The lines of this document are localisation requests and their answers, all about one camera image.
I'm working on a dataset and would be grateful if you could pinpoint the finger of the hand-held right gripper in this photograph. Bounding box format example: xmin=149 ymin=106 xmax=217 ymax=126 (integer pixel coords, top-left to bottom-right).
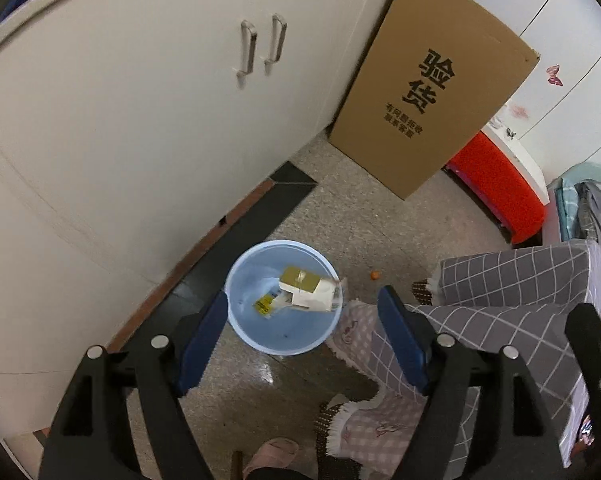
xmin=565 ymin=304 xmax=601 ymax=411

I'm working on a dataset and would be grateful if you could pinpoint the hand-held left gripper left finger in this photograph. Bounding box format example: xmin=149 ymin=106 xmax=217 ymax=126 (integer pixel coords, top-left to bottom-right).
xmin=40 ymin=291 xmax=230 ymax=480

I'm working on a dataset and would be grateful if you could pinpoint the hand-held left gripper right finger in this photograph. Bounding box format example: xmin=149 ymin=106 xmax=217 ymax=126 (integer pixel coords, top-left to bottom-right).
xmin=377 ymin=285 xmax=581 ymax=480

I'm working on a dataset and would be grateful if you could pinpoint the light blue plastic bin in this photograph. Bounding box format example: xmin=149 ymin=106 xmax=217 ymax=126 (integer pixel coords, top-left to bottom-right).
xmin=224 ymin=240 xmax=343 ymax=357

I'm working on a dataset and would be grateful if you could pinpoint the pink fringed undercloth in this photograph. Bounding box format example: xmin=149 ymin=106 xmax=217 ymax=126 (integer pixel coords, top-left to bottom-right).
xmin=325 ymin=299 xmax=481 ymax=468

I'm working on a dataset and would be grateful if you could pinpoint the yellow label packet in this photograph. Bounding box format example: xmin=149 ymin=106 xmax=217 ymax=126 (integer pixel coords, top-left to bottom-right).
xmin=253 ymin=292 xmax=281 ymax=318

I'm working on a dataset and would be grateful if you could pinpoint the gold and white box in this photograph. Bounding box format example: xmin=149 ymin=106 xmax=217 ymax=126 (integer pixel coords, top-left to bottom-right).
xmin=279 ymin=266 xmax=342 ymax=313

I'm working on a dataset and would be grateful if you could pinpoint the grey checked tablecloth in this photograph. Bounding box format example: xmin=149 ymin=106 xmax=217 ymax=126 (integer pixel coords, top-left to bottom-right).
xmin=433 ymin=239 xmax=601 ymax=466

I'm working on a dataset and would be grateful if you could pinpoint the grey duvet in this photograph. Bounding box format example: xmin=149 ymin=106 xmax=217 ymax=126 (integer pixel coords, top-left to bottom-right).
xmin=577 ymin=182 xmax=601 ymax=243

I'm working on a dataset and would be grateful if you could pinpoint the pink slipper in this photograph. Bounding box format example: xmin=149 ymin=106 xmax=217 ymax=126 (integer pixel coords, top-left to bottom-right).
xmin=243 ymin=437 xmax=300 ymax=480

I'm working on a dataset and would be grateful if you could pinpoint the teal bedsheet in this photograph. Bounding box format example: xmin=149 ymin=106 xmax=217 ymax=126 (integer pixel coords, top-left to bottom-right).
xmin=554 ymin=175 xmax=581 ymax=243

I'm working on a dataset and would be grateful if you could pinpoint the person's dark trouser leg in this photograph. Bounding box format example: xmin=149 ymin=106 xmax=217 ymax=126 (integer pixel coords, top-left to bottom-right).
xmin=265 ymin=465 xmax=331 ymax=480

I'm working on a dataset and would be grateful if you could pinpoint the red storage step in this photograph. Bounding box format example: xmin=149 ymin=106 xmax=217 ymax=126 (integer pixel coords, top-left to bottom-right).
xmin=445 ymin=130 xmax=548 ymax=245

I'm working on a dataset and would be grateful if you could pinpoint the white low cabinet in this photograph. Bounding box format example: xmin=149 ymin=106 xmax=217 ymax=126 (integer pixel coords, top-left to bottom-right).
xmin=0 ymin=0 xmax=406 ymax=461

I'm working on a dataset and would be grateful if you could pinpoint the tall cardboard box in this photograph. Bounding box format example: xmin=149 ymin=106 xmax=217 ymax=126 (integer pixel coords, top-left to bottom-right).
xmin=329 ymin=0 xmax=541 ymax=201

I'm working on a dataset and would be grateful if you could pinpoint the white wardrobe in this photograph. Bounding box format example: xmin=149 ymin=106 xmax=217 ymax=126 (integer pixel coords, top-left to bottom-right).
xmin=455 ymin=0 xmax=601 ymax=186

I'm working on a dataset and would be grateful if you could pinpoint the metal cabinet handle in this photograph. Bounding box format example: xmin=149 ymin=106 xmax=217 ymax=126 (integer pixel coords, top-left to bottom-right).
xmin=236 ymin=20 xmax=258 ymax=90
xmin=264 ymin=13 xmax=287 ymax=75

